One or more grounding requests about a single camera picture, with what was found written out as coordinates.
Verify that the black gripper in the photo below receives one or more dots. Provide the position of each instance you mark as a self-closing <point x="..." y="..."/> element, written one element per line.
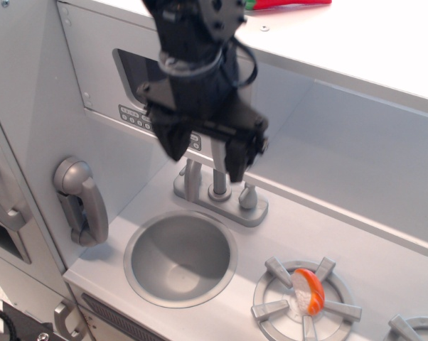
<point x="207" y="105"/>

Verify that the grey toy microwave door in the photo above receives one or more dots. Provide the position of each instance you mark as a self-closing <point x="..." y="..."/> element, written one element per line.
<point x="113" y="52"/>

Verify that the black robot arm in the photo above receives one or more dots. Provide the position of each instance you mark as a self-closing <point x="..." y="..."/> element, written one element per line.
<point x="197" y="38"/>

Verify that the grey toy faucet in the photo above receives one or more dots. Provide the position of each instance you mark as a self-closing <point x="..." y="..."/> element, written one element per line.
<point x="204" y="181"/>

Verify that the round grey toy sink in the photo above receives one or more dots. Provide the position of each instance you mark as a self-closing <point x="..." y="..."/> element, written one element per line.
<point x="180" y="259"/>

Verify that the red chili pepper toy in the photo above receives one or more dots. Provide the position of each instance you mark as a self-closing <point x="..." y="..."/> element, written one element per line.
<point x="254" y="5"/>

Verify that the salmon sushi toy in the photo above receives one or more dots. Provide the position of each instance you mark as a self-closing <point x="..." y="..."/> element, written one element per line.
<point x="309" y="291"/>

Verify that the grey toy stove burner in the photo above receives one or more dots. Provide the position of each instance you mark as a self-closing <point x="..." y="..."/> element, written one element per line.
<point x="276" y="311"/>

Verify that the grey toy wall phone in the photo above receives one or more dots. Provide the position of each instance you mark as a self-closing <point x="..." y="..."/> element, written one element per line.
<point x="82" y="202"/>

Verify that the grey fridge door handle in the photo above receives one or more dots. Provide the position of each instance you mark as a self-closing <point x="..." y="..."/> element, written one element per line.
<point x="11" y="200"/>

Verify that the grey oven door handle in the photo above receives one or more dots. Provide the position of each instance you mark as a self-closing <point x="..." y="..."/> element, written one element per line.
<point x="65" y="324"/>

